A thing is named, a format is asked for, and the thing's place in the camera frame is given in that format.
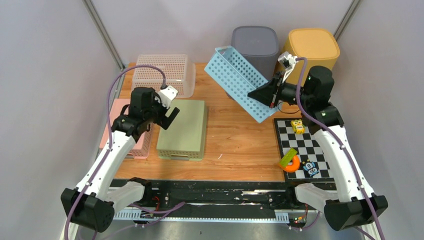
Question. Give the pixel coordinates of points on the corner metal post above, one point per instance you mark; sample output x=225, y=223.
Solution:
x=350, y=12
x=96, y=18

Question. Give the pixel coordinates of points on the right corner metal post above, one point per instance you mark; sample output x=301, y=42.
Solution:
x=350, y=12

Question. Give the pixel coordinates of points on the blue white small toy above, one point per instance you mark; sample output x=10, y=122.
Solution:
x=310, y=167

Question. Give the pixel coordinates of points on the green orange toy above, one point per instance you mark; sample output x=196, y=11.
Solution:
x=290, y=162

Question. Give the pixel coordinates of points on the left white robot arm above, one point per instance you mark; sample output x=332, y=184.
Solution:
x=89, y=204

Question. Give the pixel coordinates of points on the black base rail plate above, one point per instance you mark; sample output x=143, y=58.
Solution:
x=222, y=200

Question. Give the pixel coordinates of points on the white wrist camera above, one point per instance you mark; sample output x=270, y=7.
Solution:
x=167, y=95
x=288, y=61

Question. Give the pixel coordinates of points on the grey slatted waste bin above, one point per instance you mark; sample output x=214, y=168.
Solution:
x=259, y=45

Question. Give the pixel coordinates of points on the left corner metal post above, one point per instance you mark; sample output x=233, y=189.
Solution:
x=96, y=18

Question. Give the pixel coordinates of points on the aluminium frame rails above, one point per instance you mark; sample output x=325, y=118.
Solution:
x=132, y=224

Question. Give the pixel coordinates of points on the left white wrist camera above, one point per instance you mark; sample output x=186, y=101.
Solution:
x=167, y=95

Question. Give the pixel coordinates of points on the white perforated basket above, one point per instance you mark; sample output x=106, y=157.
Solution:
x=179, y=70

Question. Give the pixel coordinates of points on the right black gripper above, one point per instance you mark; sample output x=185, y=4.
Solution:
x=267, y=93

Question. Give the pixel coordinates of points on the blue perforated basket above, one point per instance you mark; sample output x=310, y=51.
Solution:
x=237, y=77

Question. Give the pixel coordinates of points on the yellow owl toy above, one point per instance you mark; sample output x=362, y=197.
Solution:
x=297, y=126

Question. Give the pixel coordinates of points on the black white checkerboard mat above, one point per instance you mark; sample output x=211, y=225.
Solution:
x=307, y=149

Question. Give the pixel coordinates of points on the pink perforated basket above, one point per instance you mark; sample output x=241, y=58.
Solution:
x=142, y=148

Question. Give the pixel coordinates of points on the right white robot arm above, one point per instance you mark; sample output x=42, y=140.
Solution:
x=355, y=203

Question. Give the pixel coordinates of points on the green perforated basket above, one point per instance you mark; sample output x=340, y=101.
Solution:
x=186, y=136

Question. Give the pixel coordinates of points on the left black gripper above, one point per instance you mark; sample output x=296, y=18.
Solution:
x=164, y=121

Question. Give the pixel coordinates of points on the yellow slatted waste bin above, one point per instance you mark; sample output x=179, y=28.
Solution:
x=318, y=45

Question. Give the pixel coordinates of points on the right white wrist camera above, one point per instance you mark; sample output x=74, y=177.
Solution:
x=288, y=61

